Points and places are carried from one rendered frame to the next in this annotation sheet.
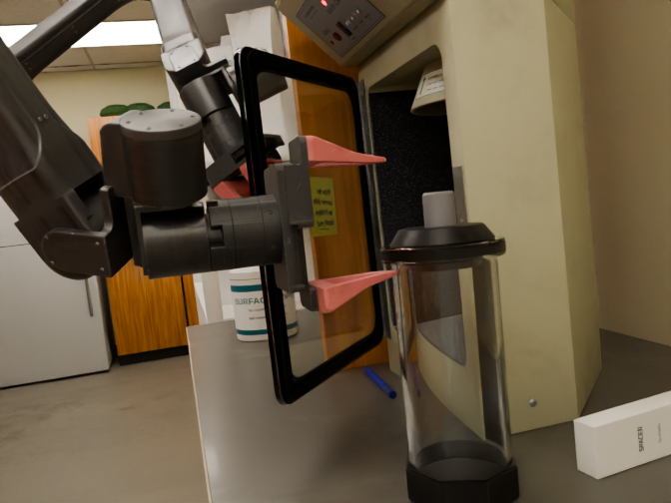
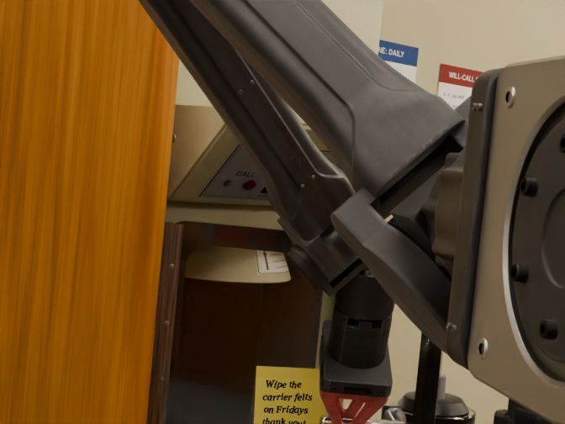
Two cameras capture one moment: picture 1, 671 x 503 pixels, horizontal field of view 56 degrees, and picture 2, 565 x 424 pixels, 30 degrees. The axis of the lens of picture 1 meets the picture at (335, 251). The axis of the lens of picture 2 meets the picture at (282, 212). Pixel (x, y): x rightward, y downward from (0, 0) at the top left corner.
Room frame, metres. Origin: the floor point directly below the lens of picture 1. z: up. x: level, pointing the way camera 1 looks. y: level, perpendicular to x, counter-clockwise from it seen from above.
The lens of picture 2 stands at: (1.37, 0.98, 1.47)
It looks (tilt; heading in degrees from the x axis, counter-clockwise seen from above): 3 degrees down; 242
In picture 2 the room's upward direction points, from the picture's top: 6 degrees clockwise
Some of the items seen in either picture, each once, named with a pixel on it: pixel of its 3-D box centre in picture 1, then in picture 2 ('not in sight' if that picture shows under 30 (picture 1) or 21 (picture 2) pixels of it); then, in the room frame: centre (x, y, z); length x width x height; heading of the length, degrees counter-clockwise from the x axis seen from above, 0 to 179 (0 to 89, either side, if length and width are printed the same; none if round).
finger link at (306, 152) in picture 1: (333, 181); not in sight; (0.53, 0.00, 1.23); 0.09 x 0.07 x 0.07; 104
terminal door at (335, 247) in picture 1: (322, 220); (292, 418); (0.81, 0.01, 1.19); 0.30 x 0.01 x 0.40; 153
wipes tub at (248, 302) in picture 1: (263, 300); not in sight; (1.34, 0.17, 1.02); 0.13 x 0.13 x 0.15
